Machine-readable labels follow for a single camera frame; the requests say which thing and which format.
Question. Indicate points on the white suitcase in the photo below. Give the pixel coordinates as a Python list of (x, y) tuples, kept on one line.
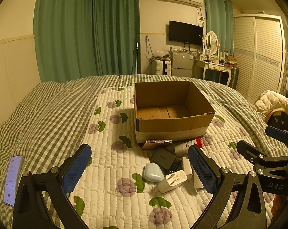
[(163, 66)]

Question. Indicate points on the white pole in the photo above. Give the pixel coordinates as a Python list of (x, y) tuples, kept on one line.
[(137, 54)]

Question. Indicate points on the dark suitcase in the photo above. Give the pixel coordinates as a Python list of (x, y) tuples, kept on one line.
[(234, 76)]

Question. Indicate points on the small picture frame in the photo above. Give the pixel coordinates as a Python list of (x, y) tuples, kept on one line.
[(207, 52)]

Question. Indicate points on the brown cardboard box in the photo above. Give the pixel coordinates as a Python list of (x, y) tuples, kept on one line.
[(172, 126)]

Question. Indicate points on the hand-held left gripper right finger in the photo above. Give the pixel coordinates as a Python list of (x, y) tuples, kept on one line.
[(202, 171)]

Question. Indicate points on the small brown box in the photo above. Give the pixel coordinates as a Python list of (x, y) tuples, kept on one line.
[(231, 59)]

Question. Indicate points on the oval white mirror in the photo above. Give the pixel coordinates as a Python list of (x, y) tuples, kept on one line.
[(212, 41)]

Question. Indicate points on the light blue earbuds case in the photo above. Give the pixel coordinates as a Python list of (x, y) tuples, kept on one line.
[(153, 173)]

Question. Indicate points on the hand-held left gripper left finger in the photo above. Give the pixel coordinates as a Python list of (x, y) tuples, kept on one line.
[(77, 169)]

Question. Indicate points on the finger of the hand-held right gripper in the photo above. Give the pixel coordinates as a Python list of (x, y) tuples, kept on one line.
[(247, 150), (276, 131)]

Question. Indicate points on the white charger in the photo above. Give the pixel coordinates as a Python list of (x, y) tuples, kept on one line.
[(172, 181)]

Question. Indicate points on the small white box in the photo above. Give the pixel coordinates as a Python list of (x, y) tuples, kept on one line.
[(187, 165), (197, 181)]

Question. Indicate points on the narrow green curtain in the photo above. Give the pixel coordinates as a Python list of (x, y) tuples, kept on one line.
[(218, 19)]

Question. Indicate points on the cream padded jacket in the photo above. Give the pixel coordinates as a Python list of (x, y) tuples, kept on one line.
[(275, 101)]

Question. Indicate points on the white bottle with red cap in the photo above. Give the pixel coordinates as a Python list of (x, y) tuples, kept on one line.
[(182, 148)]

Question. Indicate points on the grey fridge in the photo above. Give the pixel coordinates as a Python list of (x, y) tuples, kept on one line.
[(182, 63)]

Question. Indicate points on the white quilted floral mat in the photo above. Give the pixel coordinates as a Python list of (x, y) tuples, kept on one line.
[(110, 148)]

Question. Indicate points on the pink phone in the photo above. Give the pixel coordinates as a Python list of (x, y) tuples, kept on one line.
[(155, 144)]

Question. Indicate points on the clear plastic bag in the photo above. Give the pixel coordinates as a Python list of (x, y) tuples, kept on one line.
[(163, 54)]

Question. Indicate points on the black wall television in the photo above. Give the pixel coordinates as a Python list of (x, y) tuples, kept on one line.
[(185, 33)]

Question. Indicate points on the white slatted wardrobe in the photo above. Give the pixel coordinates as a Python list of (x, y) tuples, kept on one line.
[(261, 52)]

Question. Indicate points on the white dressing table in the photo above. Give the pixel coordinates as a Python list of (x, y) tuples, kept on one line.
[(213, 66)]

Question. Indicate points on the smartphone with lit screen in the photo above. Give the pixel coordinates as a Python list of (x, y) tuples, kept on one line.
[(12, 179)]

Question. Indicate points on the dark floral cloth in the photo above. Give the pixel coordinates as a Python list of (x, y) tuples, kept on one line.
[(280, 120)]

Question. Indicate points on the checked bed sheet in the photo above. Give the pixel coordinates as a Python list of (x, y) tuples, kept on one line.
[(50, 114)]

